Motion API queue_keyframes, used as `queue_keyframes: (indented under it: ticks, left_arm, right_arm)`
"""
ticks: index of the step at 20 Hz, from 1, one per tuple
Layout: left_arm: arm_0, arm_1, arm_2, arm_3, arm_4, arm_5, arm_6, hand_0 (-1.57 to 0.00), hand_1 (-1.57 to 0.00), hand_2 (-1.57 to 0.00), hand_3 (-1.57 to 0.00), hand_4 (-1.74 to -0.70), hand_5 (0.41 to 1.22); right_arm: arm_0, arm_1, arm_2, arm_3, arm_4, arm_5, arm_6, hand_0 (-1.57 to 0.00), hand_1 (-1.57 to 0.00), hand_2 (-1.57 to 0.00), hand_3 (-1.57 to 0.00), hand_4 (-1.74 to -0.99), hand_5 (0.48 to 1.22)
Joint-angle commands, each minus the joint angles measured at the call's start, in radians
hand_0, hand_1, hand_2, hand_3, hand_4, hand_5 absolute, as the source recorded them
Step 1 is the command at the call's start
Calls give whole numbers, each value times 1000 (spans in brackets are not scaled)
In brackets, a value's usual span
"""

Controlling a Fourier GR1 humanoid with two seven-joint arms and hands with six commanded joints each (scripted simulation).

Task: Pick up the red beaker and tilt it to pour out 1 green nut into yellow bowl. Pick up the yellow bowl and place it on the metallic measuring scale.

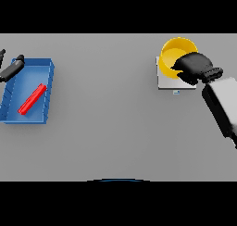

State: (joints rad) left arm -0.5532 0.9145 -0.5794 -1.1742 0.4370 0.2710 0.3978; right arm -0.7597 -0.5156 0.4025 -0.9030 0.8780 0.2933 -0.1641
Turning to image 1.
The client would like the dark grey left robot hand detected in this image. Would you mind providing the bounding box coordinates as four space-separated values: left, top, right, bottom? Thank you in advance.
0 48 26 83

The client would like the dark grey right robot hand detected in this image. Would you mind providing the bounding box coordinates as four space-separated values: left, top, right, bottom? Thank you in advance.
170 52 224 86

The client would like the yellow bowl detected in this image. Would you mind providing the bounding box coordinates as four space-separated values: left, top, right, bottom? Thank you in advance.
159 36 199 80

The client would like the pale square measuring scale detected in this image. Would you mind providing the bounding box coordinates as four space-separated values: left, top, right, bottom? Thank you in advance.
156 56 197 95

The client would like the red beaker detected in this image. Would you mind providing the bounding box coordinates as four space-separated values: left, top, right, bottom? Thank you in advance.
17 82 48 116

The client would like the blue tray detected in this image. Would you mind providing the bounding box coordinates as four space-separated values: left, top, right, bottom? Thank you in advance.
0 57 56 125

